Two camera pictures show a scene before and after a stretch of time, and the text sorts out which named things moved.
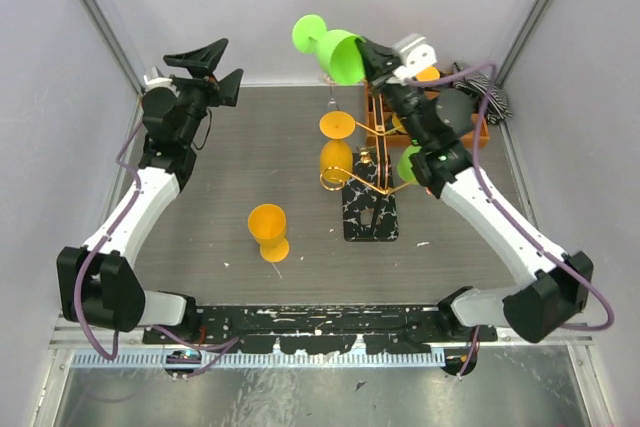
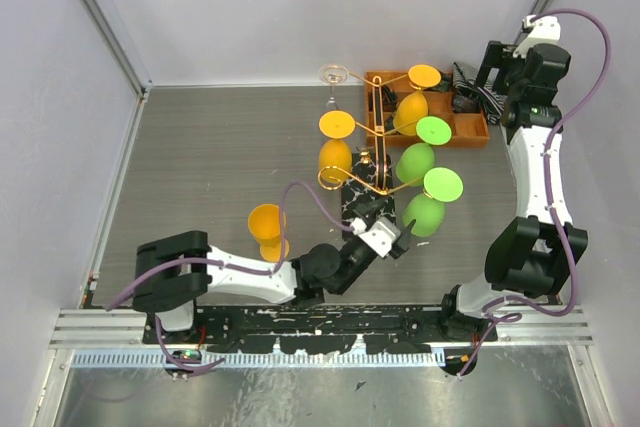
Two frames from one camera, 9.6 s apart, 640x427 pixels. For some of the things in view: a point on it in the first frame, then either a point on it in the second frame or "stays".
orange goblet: x=336 y=155 stays
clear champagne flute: x=332 y=104 stays
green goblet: x=338 y=52 -> x=441 y=185
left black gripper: x=226 y=91 -> x=402 y=245
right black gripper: x=377 y=62 -> x=498 y=55
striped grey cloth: x=497 y=105 stays
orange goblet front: x=267 y=224 stays
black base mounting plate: x=390 y=329 stays
